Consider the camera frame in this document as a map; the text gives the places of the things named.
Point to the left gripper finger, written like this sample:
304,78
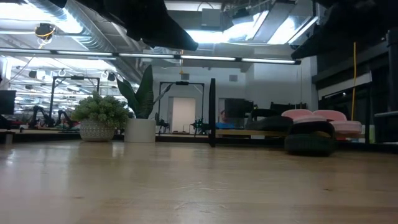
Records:
180,35
164,42

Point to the pink rubber slide sandal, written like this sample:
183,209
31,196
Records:
345,127
297,113

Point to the black background robot arm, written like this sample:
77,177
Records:
40,115
65,118

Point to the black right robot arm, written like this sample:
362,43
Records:
351,18

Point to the long ceiling light bar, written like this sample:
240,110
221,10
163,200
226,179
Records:
205,58

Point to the snake plant white pot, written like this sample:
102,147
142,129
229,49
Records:
140,130

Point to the bushy plant patterned pot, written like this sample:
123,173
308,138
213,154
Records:
99,110

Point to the person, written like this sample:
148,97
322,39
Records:
224,125

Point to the black leaning panel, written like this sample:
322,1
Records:
295,105

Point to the black desk screen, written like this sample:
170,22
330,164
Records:
7,102

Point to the black metal frame stand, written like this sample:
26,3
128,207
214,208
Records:
76,77
182,83

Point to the black camera pole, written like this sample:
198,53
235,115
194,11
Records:
212,112

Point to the black wall monitor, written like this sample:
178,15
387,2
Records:
237,107

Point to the black frame post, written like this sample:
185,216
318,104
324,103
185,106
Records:
392,68

